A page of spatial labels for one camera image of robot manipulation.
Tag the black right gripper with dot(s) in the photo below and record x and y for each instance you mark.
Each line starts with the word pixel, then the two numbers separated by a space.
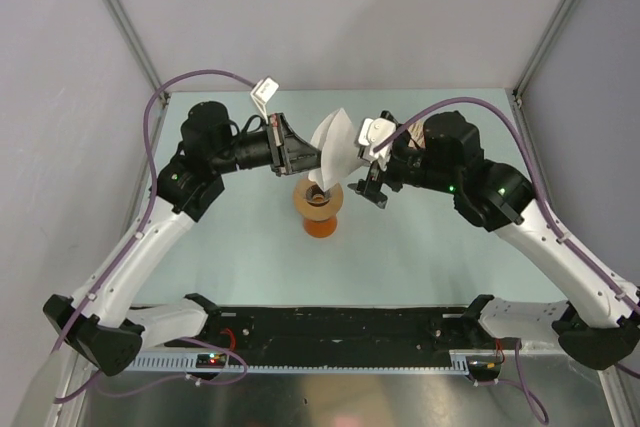
pixel 386 175

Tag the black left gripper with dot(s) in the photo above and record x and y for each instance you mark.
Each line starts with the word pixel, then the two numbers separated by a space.
pixel 294 155

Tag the white paper coffee filter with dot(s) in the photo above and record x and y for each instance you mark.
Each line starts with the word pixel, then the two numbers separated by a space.
pixel 336 138

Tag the orange carafe with wooden collar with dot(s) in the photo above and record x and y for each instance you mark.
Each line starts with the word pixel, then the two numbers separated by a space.
pixel 318 222

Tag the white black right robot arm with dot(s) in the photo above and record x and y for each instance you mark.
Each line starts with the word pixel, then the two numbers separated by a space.
pixel 597 323

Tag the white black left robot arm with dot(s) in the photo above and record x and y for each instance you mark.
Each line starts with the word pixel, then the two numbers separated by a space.
pixel 98 320

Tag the orange coffee filter package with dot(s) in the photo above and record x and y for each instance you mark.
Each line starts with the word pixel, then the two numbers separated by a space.
pixel 416 136

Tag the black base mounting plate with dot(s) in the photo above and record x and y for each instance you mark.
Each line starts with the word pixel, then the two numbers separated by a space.
pixel 349 336

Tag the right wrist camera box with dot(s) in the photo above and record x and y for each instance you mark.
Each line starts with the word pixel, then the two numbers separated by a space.
pixel 373 132

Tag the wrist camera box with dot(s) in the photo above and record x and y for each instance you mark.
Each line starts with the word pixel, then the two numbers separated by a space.
pixel 262 93
pixel 373 132

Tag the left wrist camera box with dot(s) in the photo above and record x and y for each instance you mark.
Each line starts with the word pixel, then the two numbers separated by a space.
pixel 262 93

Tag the grey aluminium frame rail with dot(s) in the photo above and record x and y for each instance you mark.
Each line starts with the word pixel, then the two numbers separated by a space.
pixel 133 41

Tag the white slotted cable duct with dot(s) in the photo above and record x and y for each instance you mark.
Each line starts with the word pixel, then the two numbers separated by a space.
pixel 196 362

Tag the right grey frame post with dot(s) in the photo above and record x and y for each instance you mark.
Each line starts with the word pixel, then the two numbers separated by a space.
pixel 550 35

